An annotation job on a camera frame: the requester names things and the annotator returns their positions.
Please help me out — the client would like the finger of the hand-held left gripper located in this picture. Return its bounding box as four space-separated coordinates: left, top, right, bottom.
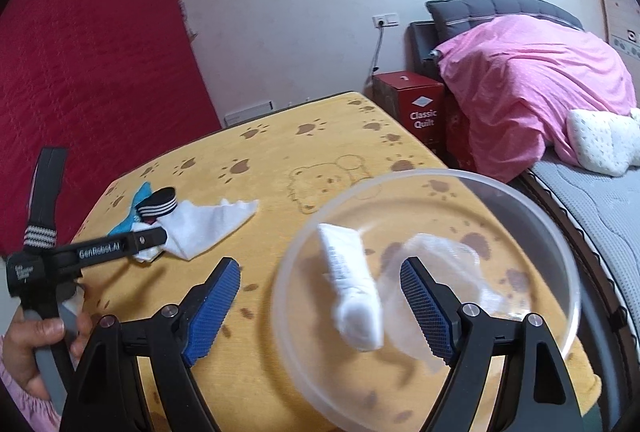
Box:
132 228 169 260

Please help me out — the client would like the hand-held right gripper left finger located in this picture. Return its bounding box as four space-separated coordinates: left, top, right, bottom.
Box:
60 257 242 432

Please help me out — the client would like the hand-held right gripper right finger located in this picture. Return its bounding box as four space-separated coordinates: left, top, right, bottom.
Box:
400 256 583 432

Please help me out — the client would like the black sock with white stripes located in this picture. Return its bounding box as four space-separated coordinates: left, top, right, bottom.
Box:
137 187 178 219

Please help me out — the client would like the blue sock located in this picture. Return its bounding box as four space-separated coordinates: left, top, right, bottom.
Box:
111 182 153 235

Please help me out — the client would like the white gauze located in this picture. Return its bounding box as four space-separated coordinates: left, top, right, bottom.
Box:
377 234 506 373

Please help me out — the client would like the clear plastic bowl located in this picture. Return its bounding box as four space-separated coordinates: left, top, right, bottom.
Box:
270 169 583 430

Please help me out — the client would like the person's left forearm pink sleeve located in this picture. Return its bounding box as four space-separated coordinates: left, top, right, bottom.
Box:
0 337 61 432

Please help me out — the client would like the person's left hand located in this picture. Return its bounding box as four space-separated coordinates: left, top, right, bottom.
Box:
0 309 94 400

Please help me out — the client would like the yellow paw print blanket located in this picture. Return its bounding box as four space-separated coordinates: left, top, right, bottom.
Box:
67 92 601 432

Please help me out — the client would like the red quilted cloth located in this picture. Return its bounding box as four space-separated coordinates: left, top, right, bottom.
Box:
0 0 223 258

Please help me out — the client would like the red cardboard box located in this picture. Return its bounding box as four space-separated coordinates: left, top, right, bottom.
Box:
372 71 446 158

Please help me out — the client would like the grey mattress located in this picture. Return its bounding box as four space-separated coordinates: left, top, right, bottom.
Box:
530 147 640 293

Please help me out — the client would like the white patterned pillow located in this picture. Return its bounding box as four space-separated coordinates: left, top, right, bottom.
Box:
567 108 640 177

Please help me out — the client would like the pink dotted duvet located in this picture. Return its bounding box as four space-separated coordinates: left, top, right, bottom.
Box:
435 14 637 175

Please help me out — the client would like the dark bed headboard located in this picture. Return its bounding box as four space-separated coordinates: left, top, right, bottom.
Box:
411 21 443 78

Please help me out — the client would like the grey pillow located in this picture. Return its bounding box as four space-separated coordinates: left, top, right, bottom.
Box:
426 0 583 45

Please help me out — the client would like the wooden wardrobe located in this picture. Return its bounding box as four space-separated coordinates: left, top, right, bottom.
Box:
594 0 640 58

